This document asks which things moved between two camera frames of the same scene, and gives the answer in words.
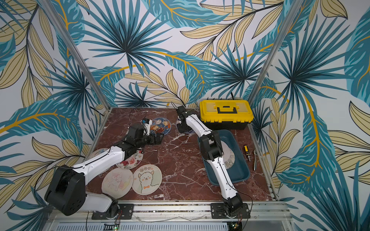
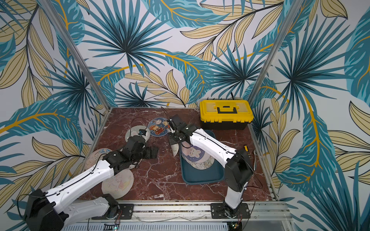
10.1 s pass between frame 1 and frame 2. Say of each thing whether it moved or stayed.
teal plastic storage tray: moved
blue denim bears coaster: stayed
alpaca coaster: moved
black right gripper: moved
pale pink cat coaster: stayed
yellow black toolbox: stayed
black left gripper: moved
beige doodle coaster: stayed
